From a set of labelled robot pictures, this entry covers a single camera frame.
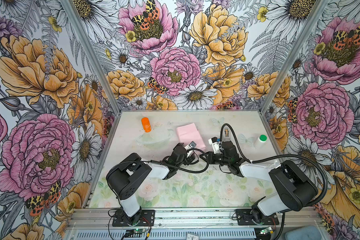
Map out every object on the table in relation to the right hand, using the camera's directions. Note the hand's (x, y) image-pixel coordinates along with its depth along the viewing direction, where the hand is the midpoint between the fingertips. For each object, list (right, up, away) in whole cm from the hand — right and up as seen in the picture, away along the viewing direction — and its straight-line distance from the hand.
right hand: (200, 160), depth 86 cm
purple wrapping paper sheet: (-6, +14, +13) cm, 21 cm away
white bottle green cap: (+38, +10, +8) cm, 40 cm away
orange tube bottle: (-35, +20, +18) cm, 44 cm away
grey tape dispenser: (+20, +14, +16) cm, 29 cm away
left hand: (-8, +4, +7) cm, 12 cm away
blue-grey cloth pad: (+46, -28, -18) cm, 57 cm away
